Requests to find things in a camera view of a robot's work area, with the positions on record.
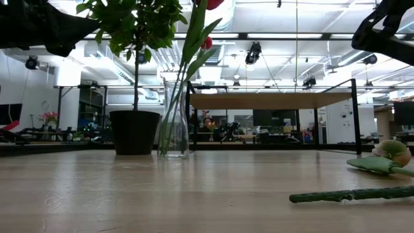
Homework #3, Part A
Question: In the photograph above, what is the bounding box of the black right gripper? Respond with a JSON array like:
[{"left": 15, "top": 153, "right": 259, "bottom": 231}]
[{"left": 351, "top": 0, "right": 414, "bottom": 65}]

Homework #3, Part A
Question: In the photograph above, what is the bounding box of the person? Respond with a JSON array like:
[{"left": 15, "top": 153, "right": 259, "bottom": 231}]
[{"left": 199, "top": 116, "right": 217, "bottom": 142}]

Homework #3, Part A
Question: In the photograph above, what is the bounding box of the pink artificial tulip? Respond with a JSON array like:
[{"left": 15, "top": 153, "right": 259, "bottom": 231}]
[{"left": 345, "top": 139, "right": 414, "bottom": 178}]

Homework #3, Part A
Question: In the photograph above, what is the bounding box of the smooth clear glass vase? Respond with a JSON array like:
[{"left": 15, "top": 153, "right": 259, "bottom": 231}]
[{"left": 157, "top": 80, "right": 191, "bottom": 159}]

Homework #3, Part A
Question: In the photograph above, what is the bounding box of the red flat object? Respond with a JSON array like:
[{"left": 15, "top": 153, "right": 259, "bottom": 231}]
[{"left": 0, "top": 120, "right": 21, "bottom": 132}]

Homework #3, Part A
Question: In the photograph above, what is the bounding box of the dark red artificial tulip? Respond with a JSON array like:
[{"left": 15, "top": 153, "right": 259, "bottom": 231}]
[{"left": 161, "top": 36, "right": 218, "bottom": 158}]

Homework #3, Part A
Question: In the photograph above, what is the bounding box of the wooden shelf with black frame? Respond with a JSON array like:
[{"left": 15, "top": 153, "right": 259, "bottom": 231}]
[{"left": 184, "top": 78, "right": 362, "bottom": 155}]

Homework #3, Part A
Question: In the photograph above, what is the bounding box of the green plant in black pot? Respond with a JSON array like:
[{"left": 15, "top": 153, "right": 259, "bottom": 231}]
[{"left": 76, "top": 0, "right": 188, "bottom": 156}]

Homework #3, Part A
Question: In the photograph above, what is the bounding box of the black background workstation frame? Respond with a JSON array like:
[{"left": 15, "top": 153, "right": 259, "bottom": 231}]
[{"left": 53, "top": 83, "right": 109, "bottom": 144}]

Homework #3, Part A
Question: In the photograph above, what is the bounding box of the yellow artificial flower spray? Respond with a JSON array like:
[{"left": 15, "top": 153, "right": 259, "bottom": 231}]
[{"left": 289, "top": 184, "right": 414, "bottom": 205}]

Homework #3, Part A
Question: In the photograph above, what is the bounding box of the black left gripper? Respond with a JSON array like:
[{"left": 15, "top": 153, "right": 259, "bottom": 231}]
[{"left": 0, "top": 0, "right": 101, "bottom": 58}]

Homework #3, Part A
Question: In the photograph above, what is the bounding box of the black aluminium table frame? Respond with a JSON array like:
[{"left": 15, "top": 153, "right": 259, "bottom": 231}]
[{"left": 0, "top": 141, "right": 414, "bottom": 159}]

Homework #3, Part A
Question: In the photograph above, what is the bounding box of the black monitor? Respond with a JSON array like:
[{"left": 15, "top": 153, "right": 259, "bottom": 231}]
[
  {"left": 0, "top": 103, "right": 23, "bottom": 126},
  {"left": 393, "top": 101, "right": 414, "bottom": 127},
  {"left": 252, "top": 109, "right": 297, "bottom": 128}
]

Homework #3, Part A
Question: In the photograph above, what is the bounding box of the pink flower bouquet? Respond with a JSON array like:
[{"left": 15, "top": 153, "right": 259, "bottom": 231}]
[{"left": 38, "top": 111, "right": 60, "bottom": 131}]

